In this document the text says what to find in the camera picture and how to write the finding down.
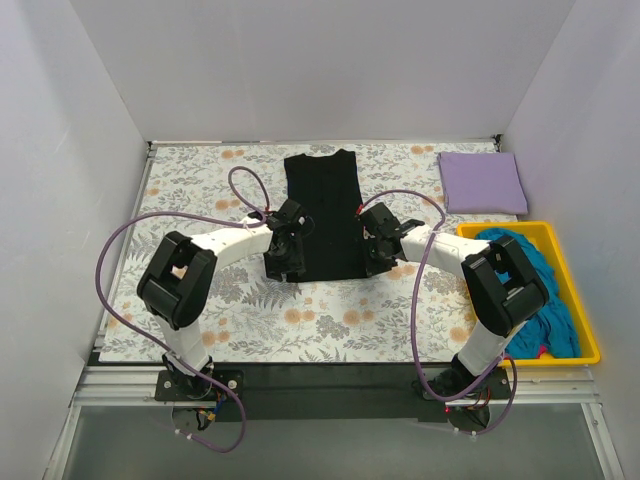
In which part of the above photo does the black t-shirt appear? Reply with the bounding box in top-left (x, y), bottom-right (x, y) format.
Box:
top-left (284, 149), bottom-right (366, 283)

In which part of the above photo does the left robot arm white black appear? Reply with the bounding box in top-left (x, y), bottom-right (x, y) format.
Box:
top-left (137, 200), bottom-right (313, 400)

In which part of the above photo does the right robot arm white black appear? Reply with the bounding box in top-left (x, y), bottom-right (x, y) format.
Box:
top-left (358, 203), bottom-right (549, 402)

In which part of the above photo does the floral patterned table mat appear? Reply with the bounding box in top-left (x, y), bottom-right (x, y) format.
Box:
top-left (99, 141), bottom-right (495, 363)

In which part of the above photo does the folded purple t-shirt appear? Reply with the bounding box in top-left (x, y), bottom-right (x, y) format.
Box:
top-left (438, 152), bottom-right (528, 215)

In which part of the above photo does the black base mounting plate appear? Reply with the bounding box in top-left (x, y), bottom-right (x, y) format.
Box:
top-left (154, 363), bottom-right (516, 424)

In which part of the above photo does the yellow plastic bin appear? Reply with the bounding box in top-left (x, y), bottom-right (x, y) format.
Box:
top-left (457, 221), bottom-right (601, 368)

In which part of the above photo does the teal t-shirt in bin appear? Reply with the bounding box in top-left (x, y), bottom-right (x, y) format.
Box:
top-left (475, 228), bottom-right (582, 358)

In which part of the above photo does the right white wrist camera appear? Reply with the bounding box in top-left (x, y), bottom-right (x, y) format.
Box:
top-left (358, 203), bottom-right (392, 240)

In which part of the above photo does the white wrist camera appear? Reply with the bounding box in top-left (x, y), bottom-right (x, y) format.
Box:
top-left (358, 203), bottom-right (392, 240)
top-left (266, 199), bottom-right (307, 233)

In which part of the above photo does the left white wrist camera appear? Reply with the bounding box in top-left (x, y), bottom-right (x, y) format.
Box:
top-left (266, 199), bottom-right (307, 233)

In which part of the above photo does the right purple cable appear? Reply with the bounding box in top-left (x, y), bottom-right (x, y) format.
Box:
top-left (354, 189), bottom-right (519, 437)

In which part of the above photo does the purple cable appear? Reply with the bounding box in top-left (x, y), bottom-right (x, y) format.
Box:
top-left (354, 189), bottom-right (519, 437)
top-left (94, 166), bottom-right (248, 454)

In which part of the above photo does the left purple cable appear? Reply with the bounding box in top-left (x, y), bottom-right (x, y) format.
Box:
top-left (94, 166), bottom-right (248, 454)

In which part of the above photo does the aluminium frame rail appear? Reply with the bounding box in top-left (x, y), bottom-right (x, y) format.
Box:
top-left (72, 364), bottom-right (599, 407)

